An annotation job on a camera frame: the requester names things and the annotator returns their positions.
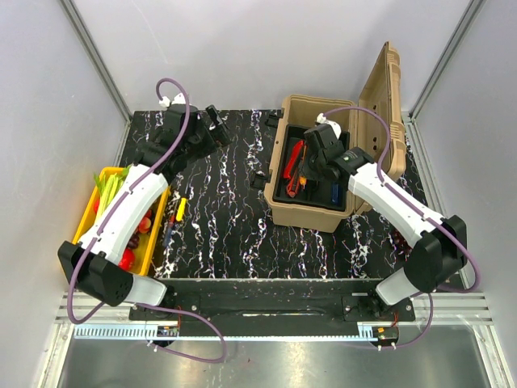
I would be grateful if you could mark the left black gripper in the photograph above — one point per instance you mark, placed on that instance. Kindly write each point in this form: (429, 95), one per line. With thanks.
(222, 132)

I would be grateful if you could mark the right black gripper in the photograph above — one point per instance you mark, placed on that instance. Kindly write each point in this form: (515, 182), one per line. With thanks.
(313, 174)

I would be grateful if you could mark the black tool box tray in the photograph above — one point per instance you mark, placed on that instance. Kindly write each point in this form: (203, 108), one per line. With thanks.
(315, 194)

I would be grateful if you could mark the red handled pliers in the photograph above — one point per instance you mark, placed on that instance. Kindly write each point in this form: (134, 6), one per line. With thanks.
(293, 186)

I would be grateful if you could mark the yellow handled screwdriver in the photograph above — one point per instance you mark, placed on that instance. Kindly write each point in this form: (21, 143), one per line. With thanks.
(181, 209)

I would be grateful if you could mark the tan plastic tool box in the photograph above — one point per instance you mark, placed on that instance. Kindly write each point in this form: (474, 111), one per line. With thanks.
(373, 123)

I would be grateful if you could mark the small blue red screwdriver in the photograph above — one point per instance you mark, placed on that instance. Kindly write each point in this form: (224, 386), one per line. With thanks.
(168, 231)

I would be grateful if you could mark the yellow utility knife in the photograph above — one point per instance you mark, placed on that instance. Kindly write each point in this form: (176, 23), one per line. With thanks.
(302, 181)

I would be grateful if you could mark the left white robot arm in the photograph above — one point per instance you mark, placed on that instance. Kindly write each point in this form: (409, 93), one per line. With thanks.
(92, 263)

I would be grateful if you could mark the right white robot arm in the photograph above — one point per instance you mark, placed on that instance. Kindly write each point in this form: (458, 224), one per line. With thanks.
(438, 244)

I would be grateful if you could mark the black marble pattern mat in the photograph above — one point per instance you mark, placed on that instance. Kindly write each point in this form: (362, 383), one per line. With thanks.
(228, 232)

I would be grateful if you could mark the dark purple grape bunch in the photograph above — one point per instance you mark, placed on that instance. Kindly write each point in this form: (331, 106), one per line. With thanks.
(400, 242)

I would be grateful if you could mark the red cherry cluster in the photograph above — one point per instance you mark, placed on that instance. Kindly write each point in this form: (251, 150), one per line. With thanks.
(144, 227)

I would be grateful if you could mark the green white leek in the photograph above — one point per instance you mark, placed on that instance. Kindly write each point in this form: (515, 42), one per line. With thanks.
(108, 186)

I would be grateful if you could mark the yellow plastic bin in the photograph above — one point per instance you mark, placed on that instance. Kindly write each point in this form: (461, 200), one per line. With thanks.
(155, 242)

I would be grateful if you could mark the red apple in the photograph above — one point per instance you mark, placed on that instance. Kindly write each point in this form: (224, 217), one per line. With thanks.
(128, 259)

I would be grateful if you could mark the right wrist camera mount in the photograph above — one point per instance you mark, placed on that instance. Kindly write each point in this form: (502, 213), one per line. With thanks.
(322, 119)

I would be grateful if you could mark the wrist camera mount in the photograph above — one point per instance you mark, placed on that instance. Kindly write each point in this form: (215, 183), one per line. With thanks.
(322, 119)
(166, 102)

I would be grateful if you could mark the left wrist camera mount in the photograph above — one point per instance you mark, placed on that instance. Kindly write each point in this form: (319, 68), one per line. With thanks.
(166, 102)

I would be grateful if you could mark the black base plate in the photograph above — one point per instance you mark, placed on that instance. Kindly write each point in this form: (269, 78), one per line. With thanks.
(273, 308)

